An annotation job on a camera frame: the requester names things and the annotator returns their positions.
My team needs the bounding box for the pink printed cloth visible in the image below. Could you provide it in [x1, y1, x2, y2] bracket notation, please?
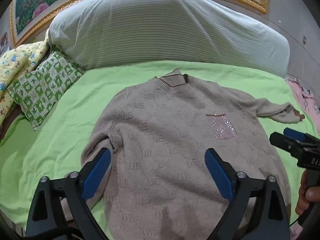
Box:
[285, 77, 320, 130]

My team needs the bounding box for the light green bed sheet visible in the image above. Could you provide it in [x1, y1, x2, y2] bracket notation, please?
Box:
[0, 60, 316, 232]

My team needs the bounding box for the green checked pillow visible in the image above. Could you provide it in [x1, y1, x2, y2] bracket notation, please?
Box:
[7, 51, 85, 131]

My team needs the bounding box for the colourful wall poster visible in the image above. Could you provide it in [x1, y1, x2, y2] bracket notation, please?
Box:
[0, 31, 10, 53]

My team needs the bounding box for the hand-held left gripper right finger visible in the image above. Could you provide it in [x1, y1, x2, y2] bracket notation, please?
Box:
[204, 148, 290, 240]

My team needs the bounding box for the large striped white pillow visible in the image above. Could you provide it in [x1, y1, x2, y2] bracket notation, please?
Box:
[47, 0, 291, 78]

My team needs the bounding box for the yellow printed blanket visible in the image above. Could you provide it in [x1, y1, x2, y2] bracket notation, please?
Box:
[0, 40, 51, 128]

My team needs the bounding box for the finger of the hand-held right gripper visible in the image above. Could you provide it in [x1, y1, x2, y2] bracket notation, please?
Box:
[269, 132, 303, 156]
[283, 127, 320, 146]

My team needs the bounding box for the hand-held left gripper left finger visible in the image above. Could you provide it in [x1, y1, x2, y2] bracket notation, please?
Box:
[26, 147, 112, 240]

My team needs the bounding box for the person's right hand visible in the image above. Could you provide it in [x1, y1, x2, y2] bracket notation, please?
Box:
[294, 170, 320, 215]

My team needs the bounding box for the gold framed floral painting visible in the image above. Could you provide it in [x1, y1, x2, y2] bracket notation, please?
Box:
[9, 0, 268, 47]

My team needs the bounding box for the beige knit sweater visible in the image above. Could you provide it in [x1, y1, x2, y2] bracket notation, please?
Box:
[80, 69, 305, 240]

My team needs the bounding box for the black cable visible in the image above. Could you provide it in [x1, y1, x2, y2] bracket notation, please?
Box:
[289, 211, 309, 228]

